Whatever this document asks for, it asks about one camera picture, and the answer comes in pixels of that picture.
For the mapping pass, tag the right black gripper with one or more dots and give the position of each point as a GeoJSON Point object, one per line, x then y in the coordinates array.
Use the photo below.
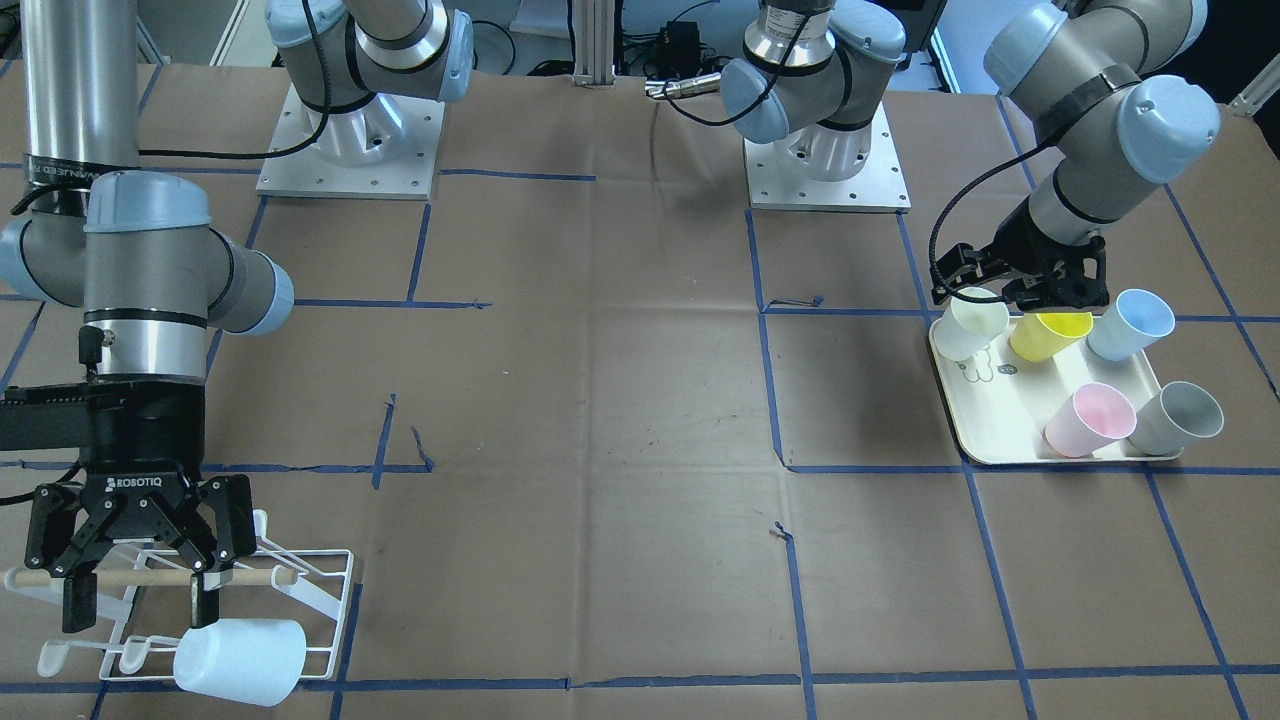
{"type": "Point", "coordinates": [142, 440]}

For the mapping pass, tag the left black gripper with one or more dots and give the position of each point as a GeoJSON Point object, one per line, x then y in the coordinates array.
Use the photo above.
{"type": "Point", "coordinates": [1022, 240]}

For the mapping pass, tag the pale green plastic cup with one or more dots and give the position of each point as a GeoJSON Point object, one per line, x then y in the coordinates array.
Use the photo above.
{"type": "Point", "coordinates": [969, 324]}

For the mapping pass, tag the light blue plastic cup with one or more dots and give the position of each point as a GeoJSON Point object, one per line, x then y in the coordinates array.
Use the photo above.
{"type": "Point", "coordinates": [256, 661]}

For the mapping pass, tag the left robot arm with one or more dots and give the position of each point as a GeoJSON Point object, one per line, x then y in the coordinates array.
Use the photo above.
{"type": "Point", "coordinates": [1090, 79]}

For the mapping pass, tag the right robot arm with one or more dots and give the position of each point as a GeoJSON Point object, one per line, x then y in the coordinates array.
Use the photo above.
{"type": "Point", "coordinates": [135, 251]}

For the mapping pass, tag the yellow plastic cup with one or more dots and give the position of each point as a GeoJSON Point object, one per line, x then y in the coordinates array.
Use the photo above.
{"type": "Point", "coordinates": [1039, 336]}

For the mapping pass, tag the pink plastic cup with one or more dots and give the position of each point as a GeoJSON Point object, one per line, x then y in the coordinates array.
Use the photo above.
{"type": "Point", "coordinates": [1094, 416]}

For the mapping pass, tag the grey plastic cup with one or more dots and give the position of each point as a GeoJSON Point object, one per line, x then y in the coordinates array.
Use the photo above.
{"type": "Point", "coordinates": [1182, 414]}

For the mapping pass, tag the cream plastic tray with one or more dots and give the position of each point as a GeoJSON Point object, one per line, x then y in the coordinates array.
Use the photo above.
{"type": "Point", "coordinates": [999, 403]}

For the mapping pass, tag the white wire cup rack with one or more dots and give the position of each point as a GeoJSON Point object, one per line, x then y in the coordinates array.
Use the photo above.
{"type": "Point", "coordinates": [312, 587]}

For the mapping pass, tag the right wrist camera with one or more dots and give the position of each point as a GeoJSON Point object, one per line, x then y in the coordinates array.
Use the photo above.
{"type": "Point", "coordinates": [45, 417]}

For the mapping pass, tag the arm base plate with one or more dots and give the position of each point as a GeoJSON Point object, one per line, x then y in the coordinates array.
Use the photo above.
{"type": "Point", "coordinates": [386, 150]}
{"type": "Point", "coordinates": [820, 169]}

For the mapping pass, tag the aluminium frame post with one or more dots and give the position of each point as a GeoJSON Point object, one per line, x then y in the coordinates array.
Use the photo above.
{"type": "Point", "coordinates": [593, 31]}

